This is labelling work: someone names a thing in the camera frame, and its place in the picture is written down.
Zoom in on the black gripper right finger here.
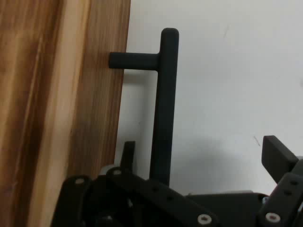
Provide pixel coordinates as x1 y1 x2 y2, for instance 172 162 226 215
255 135 303 227

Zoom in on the wooden cabinet door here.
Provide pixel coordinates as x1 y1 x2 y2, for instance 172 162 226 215
0 0 132 227

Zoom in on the black bar door handle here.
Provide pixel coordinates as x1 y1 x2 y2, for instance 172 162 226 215
108 27 180 186

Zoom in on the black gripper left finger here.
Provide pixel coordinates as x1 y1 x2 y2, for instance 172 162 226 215
51 140 221 227

